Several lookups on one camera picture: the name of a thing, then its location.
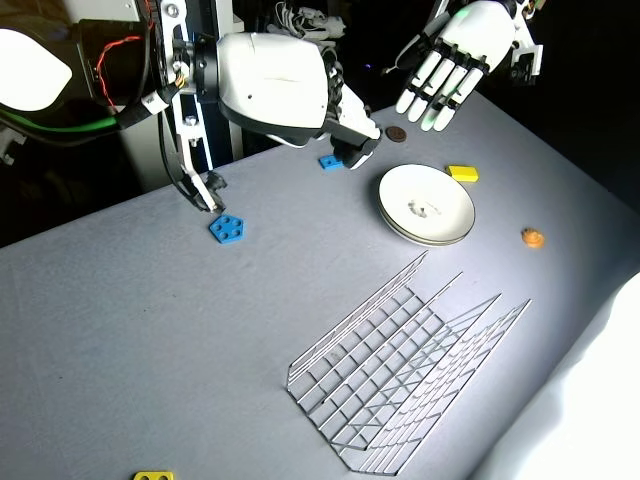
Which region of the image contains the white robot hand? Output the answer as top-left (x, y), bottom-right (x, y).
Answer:
top-left (382, 0), bottom-right (517, 134)
top-left (215, 31), bottom-right (383, 170)

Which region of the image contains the spare white robot hand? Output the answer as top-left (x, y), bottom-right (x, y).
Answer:
top-left (267, 0), bottom-right (346, 44)

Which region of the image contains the yellow rectangular block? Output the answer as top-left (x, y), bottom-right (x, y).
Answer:
top-left (446, 164), bottom-right (480, 184)

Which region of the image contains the blue pentagon block with holes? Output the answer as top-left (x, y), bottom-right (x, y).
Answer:
top-left (208, 214), bottom-right (248, 245)

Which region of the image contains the grey table cloth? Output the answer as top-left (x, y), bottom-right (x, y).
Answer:
top-left (0, 92), bottom-right (640, 480)

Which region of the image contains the wrist camera on white bracket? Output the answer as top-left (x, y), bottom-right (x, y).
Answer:
top-left (169, 112), bottom-right (227, 215)

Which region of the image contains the wire dish rack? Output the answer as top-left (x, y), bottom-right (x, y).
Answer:
top-left (285, 251), bottom-right (532, 476)

